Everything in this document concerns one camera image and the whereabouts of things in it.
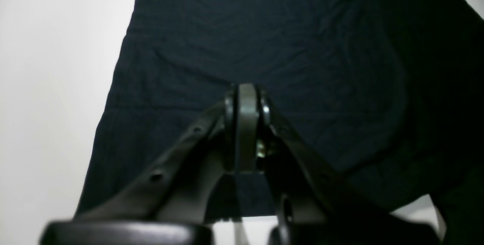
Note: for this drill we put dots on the black T-shirt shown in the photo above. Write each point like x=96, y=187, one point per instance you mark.
x=389, y=92

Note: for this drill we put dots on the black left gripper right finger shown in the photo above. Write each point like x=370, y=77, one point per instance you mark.
x=314, y=204

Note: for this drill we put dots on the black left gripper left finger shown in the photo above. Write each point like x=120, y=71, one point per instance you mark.
x=166, y=204

